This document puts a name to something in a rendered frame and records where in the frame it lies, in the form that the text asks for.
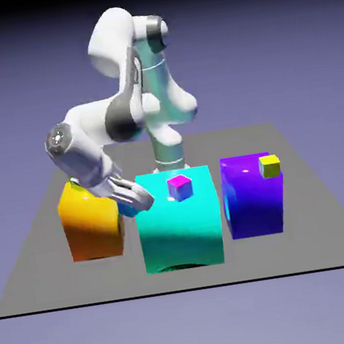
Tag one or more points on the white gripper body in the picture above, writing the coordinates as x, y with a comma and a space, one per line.
128, 192

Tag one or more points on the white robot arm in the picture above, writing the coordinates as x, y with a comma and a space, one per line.
118, 59

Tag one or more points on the small blue cube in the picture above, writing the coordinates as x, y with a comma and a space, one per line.
127, 210

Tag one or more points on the large cyan box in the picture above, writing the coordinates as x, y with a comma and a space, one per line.
179, 223

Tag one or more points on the small magenta cube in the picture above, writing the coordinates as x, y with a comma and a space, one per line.
179, 186

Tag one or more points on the large purple box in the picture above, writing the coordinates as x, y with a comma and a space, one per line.
252, 200

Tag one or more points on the small yellow cube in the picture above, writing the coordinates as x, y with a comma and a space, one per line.
270, 166

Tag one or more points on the large orange box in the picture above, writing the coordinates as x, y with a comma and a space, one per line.
89, 224

